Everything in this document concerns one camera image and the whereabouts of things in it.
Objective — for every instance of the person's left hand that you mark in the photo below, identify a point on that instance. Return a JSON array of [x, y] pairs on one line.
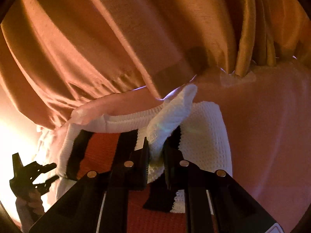
[[34, 201]]

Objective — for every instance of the pink floral bed sheet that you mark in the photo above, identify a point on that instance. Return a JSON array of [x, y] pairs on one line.
[[255, 126]]

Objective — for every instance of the white knitted sweater red black stripes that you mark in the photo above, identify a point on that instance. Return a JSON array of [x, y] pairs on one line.
[[206, 138]]

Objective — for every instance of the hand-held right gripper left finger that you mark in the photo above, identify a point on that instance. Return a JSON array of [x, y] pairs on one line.
[[143, 159]]

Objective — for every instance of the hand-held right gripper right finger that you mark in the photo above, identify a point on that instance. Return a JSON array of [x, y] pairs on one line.
[[168, 160]]

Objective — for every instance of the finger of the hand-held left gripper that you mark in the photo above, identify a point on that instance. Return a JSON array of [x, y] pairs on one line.
[[47, 181], [45, 167]]

